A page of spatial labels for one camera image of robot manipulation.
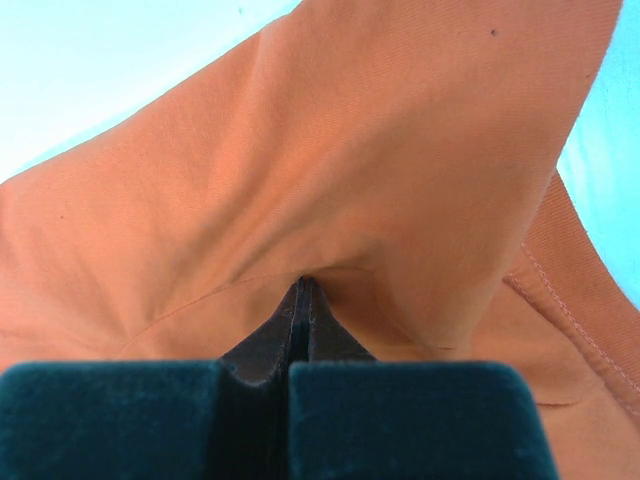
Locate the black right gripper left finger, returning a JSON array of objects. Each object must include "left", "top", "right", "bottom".
[{"left": 1, "top": 282, "right": 305, "bottom": 479}]

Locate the bright orange t shirt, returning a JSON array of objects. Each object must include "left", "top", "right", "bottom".
[{"left": 1, "top": 1, "right": 639, "bottom": 479}]

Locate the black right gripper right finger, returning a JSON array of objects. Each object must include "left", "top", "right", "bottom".
[{"left": 288, "top": 279, "right": 559, "bottom": 479}]

